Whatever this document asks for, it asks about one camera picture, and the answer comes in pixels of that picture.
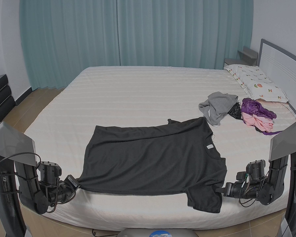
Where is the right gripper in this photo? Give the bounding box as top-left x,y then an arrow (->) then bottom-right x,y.
223,180 -> 248,199

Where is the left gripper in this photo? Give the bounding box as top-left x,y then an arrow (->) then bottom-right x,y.
55,174 -> 81,204

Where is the black T-shirt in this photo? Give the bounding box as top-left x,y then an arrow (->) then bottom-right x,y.
78,117 -> 227,213

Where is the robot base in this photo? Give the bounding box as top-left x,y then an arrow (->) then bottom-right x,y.
116,227 -> 195,237

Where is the bed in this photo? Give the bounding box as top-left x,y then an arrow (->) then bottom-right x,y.
15,39 -> 296,231

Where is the pink garment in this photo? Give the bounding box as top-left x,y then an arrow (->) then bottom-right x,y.
242,111 -> 274,133

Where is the black garment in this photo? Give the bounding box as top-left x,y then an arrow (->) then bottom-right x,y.
227,102 -> 243,120

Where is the purple garment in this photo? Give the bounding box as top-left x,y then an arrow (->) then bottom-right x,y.
240,98 -> 283,136

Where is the grey garment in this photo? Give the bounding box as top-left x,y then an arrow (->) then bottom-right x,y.
198,92 -> 239,126

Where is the white printed pillow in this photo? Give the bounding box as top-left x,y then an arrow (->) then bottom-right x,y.
223,64 -> 289,103

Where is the black chest of drawers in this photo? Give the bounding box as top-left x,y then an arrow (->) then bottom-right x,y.
0,74 -> 16,121

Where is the grey bedside table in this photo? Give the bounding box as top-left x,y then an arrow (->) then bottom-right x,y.
224,46 -> 259,66

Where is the blue-green curtain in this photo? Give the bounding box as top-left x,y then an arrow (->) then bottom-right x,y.
116,0 -> 254,70
19,0 -> 121,89

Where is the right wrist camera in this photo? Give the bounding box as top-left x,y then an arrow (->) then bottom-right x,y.
236,171 -> 251,182

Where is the black cable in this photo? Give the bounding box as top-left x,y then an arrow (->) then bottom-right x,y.
0,153 -> 41,191
91,228 -> 119,237

